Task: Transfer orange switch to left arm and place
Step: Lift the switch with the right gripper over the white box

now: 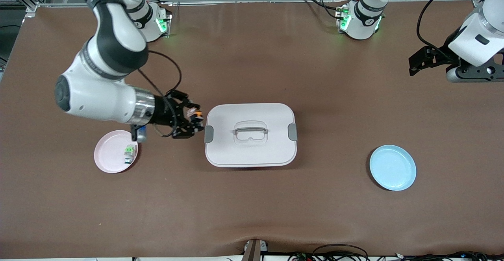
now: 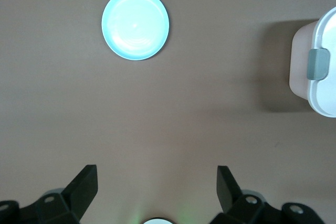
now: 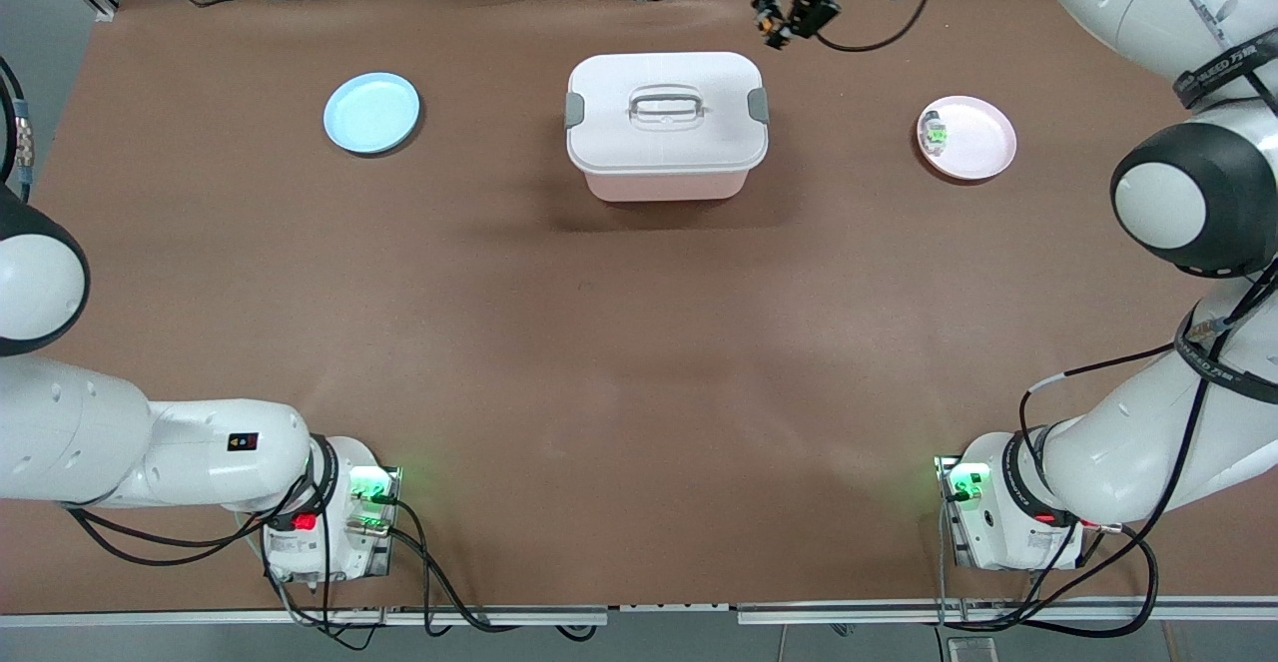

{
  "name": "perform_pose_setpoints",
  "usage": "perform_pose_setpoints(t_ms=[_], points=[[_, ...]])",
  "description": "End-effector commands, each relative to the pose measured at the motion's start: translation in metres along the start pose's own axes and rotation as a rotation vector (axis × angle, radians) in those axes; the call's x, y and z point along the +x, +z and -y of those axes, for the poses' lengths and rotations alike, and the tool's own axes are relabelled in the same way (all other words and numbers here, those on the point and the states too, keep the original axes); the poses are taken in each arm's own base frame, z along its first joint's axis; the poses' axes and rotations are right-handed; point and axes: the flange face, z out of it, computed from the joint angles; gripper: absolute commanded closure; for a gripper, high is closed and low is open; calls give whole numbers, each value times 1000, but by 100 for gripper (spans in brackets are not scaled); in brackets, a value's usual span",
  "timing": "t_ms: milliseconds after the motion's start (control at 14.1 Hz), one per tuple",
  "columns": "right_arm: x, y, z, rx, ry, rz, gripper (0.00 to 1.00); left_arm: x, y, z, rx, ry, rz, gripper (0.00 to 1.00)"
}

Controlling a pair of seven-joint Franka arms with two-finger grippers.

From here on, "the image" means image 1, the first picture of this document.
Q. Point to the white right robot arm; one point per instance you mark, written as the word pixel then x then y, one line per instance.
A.
pixel 98 95

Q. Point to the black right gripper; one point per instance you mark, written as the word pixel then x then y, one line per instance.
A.
pixel 163 111

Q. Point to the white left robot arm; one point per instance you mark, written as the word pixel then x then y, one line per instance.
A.
pixel 360 24

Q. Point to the grey camera stand post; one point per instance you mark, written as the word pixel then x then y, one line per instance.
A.
pixel 254 251

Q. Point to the pink round plate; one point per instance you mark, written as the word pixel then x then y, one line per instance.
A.
pixel 110 154

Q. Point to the white lidded storage box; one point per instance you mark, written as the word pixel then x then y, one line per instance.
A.
pixel 252 150

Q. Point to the light blue round plate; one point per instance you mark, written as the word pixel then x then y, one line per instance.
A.
pixel 393 174

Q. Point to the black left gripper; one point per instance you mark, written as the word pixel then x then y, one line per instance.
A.
pixel 438 56

